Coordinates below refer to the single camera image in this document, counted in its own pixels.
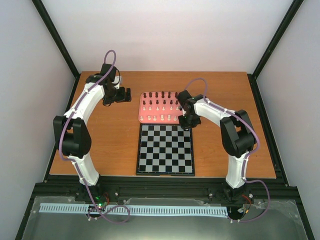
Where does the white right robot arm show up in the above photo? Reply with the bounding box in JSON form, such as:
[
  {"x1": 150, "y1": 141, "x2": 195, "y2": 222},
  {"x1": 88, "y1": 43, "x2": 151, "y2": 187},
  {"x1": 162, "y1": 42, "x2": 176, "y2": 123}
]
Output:
[{"x1": 176, "y1": 90, "x2": 259, "y2": 189}]

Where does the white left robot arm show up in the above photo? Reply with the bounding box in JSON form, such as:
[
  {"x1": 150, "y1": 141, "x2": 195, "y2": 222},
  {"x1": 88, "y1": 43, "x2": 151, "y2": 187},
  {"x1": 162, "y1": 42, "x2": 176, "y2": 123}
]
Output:
[{"x1": 53, "y1": 63, "x2": 132, "y2": 202}]

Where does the white pawn row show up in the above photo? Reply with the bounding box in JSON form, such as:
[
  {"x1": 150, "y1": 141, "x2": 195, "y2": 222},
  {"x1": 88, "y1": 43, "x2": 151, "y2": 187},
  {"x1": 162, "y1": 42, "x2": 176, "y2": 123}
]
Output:
[{"x1": 139, "y1": 106, "x2": 181, "y2": 113}]

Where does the pink piece tray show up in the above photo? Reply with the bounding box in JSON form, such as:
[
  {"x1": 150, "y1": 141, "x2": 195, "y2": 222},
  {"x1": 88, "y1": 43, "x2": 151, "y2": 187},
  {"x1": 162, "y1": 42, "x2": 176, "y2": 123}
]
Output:
[{"x1": 138, "y1": 91, "x2": 183, "y2": 125}]

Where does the black and grey chessboard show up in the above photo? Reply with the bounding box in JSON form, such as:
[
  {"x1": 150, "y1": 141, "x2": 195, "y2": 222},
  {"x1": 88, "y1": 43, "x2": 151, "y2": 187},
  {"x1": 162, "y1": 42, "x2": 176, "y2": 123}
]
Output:
[{"x1": 136, "y1": 123, "x2": 196, "y2": 177}]

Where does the black pawn row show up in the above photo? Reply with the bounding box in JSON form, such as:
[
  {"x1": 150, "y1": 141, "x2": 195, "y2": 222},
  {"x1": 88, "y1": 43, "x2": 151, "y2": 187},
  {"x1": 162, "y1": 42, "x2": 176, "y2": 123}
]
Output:
[{"x1": 141, "y1": 99, "x2": 179, "y2": 107}]

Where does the black piece back row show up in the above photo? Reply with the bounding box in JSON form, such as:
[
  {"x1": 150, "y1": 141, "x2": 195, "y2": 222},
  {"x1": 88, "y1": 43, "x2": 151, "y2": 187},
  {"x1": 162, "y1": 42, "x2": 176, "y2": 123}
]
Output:
[{"x1": 140, "y1": 91, "x2": 178, "y2": 100}]

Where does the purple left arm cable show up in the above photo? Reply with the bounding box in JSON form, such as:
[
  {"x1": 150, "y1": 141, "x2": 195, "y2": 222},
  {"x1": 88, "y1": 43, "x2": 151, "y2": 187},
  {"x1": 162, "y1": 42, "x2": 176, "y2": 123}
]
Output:
[{"x1": 59, "y1": 49, "x2": 131, "y2": 225}]

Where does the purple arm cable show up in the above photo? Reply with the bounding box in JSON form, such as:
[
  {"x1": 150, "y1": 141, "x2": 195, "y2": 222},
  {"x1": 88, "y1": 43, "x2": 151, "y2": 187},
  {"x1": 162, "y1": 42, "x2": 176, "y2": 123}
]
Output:
[
  {"x1": 184, "y1": 77, "x2": 271, "y2": 223},
  {"x1": 59, "y1": 49, "x2": 131, "y2": 225}
]

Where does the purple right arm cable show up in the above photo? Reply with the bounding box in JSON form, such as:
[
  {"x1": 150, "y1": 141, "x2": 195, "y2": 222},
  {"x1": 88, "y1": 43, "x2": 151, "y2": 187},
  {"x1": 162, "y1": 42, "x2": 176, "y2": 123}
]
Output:
[{"x1": 184, "y1": 77, "x2": 271, "y2": 223}]

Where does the black aluminium frame rail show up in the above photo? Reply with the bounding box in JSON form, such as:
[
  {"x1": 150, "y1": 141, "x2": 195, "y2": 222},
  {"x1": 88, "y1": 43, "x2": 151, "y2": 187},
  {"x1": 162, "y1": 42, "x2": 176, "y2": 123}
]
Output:
[{"x1": 31, "y1": 175, "x2": 300, "y2": 202}]

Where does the light blue cable duct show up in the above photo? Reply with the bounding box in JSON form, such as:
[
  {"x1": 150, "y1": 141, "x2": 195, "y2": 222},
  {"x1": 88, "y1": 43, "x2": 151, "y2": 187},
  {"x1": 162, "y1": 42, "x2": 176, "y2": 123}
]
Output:
[{"x1": 38, "y1": 203, "x2": 228, "y2": 218}]

